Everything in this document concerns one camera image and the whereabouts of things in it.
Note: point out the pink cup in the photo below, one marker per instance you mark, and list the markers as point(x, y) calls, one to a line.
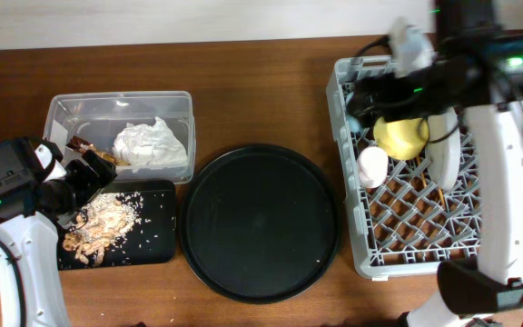
point(372, 167)

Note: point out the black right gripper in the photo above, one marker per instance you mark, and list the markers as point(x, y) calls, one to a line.
point(386, 85)

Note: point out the round black tray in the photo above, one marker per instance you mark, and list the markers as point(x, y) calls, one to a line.
point(260, 224)

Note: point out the food scraps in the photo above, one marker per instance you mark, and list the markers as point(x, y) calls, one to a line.
point(103, 226)

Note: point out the black rectangular tray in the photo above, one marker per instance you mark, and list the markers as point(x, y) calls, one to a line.
point(152, 241)

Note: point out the wooden chopstick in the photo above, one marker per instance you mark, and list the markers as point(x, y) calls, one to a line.
point(422, 175)
point(442, 199)

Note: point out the blue cup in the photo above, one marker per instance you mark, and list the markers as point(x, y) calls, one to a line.
point(354, 124)

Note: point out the yellow bowl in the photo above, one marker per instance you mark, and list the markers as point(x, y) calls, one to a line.
point(401, 140)

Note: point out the grey dishwasher rack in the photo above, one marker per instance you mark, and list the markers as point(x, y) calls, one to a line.
point(399, 228)

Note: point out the gold foil wrapper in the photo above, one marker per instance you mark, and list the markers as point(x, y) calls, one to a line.
point(81, 146)

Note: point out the grey plate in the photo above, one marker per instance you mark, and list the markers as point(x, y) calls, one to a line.
point(443, 149)

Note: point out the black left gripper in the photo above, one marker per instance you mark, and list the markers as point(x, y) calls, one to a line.
point(92, 183)

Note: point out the white napkin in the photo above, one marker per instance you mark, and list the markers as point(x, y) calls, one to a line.
point(144, 144)

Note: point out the clear plastic bin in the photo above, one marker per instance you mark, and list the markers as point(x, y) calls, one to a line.
point(99, 117)

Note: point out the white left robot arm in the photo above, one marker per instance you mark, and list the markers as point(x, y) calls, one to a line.
point(30, 288)

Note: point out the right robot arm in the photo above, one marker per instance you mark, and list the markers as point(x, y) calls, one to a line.
point(472, 289)

